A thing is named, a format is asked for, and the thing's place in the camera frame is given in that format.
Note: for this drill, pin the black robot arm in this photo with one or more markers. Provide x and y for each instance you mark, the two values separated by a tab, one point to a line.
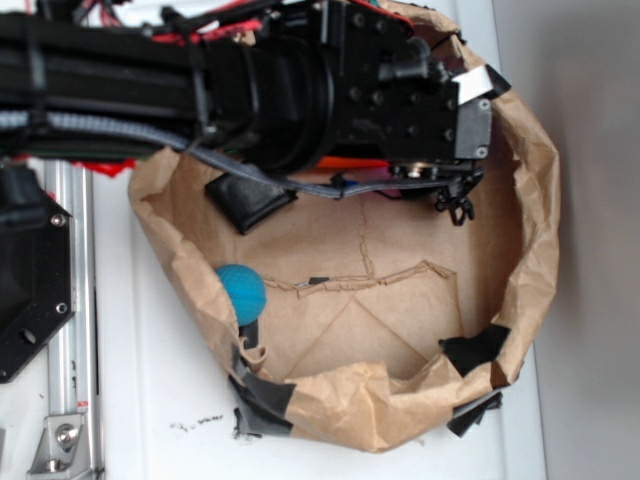
282	83

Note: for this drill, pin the aluminium extrusion rail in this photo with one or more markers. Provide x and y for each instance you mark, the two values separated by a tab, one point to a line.
73	352

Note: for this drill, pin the black square wood chip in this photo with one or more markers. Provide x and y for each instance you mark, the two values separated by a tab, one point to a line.
246	203

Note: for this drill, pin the blue rubber ball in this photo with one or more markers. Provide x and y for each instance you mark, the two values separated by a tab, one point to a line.
246	291

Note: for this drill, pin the metal corner bracket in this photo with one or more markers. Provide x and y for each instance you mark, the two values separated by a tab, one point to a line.
63	449

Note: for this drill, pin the brown paper bag bin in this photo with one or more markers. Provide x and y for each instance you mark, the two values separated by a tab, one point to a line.
382	317

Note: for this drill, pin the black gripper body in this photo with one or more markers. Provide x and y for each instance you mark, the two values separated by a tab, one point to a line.
395	99

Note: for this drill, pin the orange plastic toy carrot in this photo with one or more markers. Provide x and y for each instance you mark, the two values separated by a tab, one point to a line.
340	162

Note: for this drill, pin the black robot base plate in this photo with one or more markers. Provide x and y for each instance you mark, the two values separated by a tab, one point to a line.
36	278

